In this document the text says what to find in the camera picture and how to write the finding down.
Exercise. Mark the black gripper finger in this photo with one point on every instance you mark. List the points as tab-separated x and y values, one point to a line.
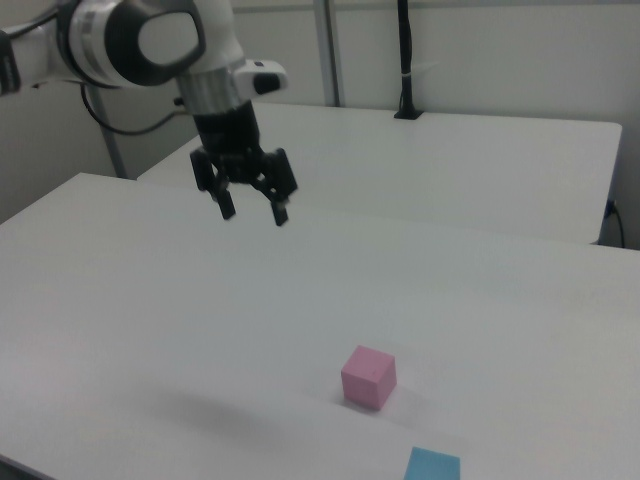
220	192
282	175

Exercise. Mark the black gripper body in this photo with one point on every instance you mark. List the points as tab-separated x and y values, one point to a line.
229	137

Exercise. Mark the blue cube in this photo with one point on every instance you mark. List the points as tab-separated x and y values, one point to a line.
432	466

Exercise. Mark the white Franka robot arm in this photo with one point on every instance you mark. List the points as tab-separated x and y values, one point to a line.
105	40

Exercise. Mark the pink cube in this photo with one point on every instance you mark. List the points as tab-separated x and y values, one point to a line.
367	377

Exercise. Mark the grey table leg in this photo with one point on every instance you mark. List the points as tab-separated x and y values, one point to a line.
113	145

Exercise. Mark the white side table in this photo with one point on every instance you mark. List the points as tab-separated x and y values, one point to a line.
450	165

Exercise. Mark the grey metal partition post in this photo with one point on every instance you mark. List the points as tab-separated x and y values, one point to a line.
329	50

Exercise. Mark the black camera pole with base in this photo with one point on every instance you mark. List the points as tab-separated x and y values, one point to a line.
406	65

